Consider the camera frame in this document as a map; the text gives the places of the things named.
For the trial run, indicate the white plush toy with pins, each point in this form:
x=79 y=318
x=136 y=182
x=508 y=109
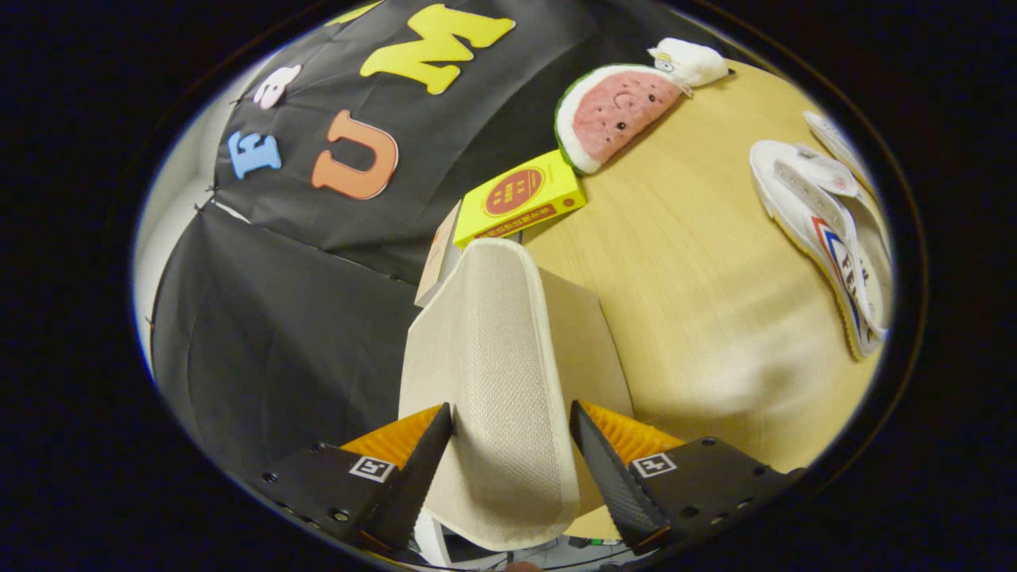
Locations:
x=691 y=62

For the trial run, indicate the tan cover book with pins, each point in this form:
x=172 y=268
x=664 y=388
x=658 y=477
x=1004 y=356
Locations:
x=438 y=254

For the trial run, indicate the white canvas shoe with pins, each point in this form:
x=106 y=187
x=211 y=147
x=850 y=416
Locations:
x=834 y=139
x=826 y=230

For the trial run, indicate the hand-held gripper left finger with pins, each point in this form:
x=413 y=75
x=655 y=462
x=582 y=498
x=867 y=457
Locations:
x=413 y=477

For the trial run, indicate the watermelon slice plush toy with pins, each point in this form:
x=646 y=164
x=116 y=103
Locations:
x=616 y=111

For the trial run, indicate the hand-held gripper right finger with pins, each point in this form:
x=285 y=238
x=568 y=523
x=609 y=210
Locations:
x=612 y=477

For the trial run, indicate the beige fabric storage box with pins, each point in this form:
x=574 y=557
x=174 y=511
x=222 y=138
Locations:
x=500 y=357

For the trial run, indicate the yellow book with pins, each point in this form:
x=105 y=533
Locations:
x=520 y=195

